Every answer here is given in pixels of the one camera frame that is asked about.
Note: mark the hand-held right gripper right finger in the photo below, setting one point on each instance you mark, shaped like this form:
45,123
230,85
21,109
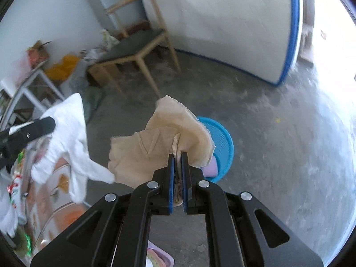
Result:
184,183

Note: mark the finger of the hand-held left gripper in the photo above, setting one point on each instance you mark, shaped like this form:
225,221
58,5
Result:
33,129

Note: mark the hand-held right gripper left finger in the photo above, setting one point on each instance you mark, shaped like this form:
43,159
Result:
171,183

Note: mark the white cloth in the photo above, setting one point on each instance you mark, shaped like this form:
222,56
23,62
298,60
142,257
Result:
72,133

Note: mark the beige cloth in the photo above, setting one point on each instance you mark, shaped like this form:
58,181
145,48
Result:
167,133

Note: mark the blue plastic basin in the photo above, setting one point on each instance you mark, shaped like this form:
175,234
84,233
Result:
222,147

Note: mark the purple plastic item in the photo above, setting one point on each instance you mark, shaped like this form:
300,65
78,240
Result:
211,169

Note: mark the white metal shelf table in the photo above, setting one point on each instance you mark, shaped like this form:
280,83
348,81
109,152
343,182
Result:
41,76

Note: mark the small green wrappers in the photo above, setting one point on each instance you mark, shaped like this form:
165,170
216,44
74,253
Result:
16,183

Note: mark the grey plastic sack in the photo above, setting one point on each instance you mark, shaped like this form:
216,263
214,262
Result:
75,80

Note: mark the yellow plastic bag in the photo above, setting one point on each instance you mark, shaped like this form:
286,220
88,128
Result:
62,68

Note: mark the pink plastic container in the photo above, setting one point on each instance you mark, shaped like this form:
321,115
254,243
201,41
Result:
164,256

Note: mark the cardboard box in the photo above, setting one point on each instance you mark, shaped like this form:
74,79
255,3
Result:
100,73

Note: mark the patterned orange tablecloth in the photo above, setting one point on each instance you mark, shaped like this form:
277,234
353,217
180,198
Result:
55,214

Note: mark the large green snack packet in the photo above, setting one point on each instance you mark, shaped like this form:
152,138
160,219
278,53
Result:
27,242

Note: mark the white and green bags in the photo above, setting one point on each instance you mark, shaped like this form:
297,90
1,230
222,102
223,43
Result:
110,40

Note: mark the light wooden chair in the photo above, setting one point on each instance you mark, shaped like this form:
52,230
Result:
133,44

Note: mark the brown wooden stool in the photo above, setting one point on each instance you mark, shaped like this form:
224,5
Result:
139,27

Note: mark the white mattress with blue edge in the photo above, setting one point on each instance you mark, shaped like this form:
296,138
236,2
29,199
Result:
222,19

